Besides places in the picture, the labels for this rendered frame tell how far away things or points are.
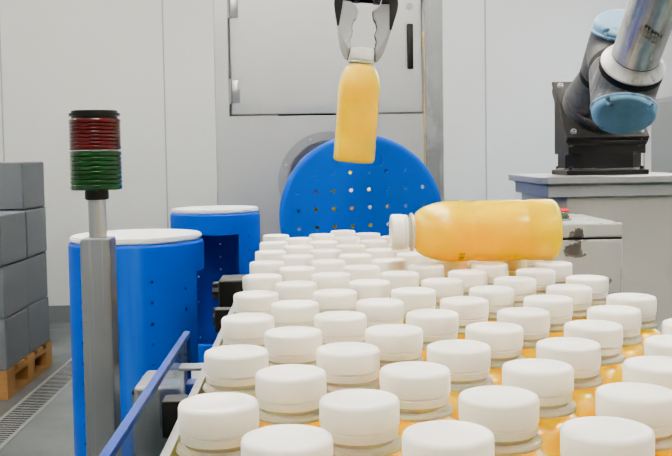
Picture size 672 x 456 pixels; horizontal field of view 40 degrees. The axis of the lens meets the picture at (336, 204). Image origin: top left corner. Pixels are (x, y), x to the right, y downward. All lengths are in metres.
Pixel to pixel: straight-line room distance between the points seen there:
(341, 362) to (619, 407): 0.17
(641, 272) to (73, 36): 5.53
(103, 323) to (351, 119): 0.51
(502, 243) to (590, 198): 0.90
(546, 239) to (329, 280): 0.25
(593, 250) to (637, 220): 0.60
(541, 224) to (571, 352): 0.44
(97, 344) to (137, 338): 0.72
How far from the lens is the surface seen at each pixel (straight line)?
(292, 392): 0.50
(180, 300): 1.95
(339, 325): 0.67
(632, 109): 1.77
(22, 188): 5.30
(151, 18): 6.87
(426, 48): 3.08
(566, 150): 1.99
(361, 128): 1.46
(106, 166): 1.19
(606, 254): 1.34
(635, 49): 1.72
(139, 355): 1.94
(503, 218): 1.00
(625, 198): 1.92
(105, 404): 1.23
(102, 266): 1.20
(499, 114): 6.84
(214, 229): 2.88
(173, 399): 0.88
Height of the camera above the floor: 1.20
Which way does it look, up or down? 3 degrees down
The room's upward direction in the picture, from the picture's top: 1 degrees counter-clockwise
